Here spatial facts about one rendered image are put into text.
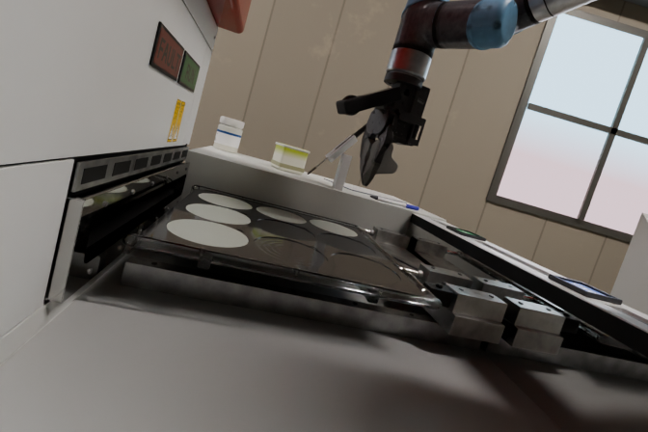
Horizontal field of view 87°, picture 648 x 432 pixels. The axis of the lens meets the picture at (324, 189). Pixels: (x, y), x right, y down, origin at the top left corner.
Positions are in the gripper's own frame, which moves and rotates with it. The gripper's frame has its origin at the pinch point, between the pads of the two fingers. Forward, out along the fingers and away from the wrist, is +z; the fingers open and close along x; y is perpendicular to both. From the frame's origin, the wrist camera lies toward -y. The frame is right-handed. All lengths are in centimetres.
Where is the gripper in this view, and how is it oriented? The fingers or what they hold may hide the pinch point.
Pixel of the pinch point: (363, 178)
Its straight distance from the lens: 66.0
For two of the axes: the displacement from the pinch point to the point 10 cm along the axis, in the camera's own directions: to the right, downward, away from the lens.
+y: 9.0, 2.2, 3.7
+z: -2.8, 9.5, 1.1
